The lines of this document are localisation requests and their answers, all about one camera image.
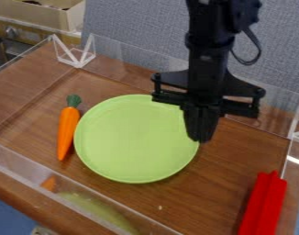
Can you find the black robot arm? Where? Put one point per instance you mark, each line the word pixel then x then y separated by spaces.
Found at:
pixel 215 21

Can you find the clear acrylic enclosure wall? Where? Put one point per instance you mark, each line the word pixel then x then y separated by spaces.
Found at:
pixel 235 187

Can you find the green round plate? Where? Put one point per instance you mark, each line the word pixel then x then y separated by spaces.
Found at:
pixel 131 140

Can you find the wooden shelf with knob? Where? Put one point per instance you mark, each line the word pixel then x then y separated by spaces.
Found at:
pixel 31 33

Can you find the clear acrylic corner bracket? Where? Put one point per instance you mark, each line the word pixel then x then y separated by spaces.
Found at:
pixel 73 56

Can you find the cardboard box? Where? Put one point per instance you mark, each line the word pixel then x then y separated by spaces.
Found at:
pixel 59 14

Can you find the orange toy carrot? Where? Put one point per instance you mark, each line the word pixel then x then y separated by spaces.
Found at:
pixel 68 120

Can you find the red plastic block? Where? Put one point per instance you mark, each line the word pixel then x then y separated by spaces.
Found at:
pixel 264 205

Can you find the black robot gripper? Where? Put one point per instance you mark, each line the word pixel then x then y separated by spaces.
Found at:
pixel 207 84

